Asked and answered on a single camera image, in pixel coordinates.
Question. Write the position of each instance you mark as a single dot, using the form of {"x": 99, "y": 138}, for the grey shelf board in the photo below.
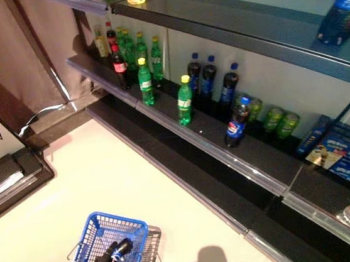
{"x": 244, "y": 18}

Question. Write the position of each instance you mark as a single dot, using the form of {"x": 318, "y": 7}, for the blue cookie box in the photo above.
{"x": 314, "y": 134}
{"x": 348, "y": 152}

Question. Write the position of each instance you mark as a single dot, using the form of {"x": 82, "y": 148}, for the metal shelf upright post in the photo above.
{"x": 43, "y": 57}

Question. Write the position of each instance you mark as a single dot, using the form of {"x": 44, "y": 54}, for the pale yellow tea bottle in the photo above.
{"x": 101, "y": 46}

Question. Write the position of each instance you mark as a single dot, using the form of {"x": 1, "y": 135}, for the brown curtain panel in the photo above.
{"x": 10, "y": 45}

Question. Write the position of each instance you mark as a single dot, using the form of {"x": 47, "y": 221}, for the clear plastic price rail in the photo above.
{"x": 195, "y": 141}
{"x": 5, "y": 191}
{"x": 167, "y": 173}
{"x": 84, "y": 2}

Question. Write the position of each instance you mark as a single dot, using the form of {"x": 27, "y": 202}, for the blue plastic shopping basket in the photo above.
{"x": 118, "y": 219}

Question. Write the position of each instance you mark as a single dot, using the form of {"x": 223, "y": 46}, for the Pepsi cola bottle blue cap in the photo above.
{"x": 236, "y": 128}
{"x": 194, "y": 72}
{"x": 123, "y": 246}
{"x": 208, "y": 76}
{"x": 228, "y": 87}

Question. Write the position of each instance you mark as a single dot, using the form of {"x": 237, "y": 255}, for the Coca-Cola bottle red cap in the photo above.
{"x": 111, "y": 35}
{"x": 120, "y": 67}

